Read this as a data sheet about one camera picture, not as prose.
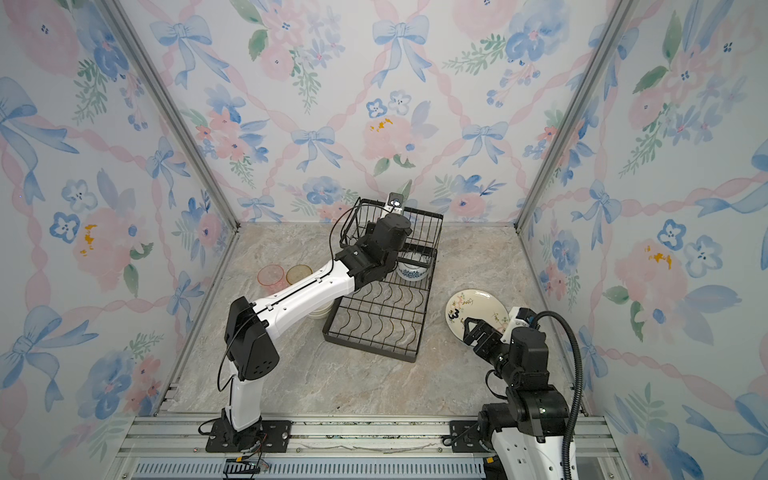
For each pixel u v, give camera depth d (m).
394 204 0.65
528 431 0.48
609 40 0.72
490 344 0.63
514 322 0.64
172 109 0.86
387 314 0.94
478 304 0.95
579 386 0.45
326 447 0.73
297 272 0.99
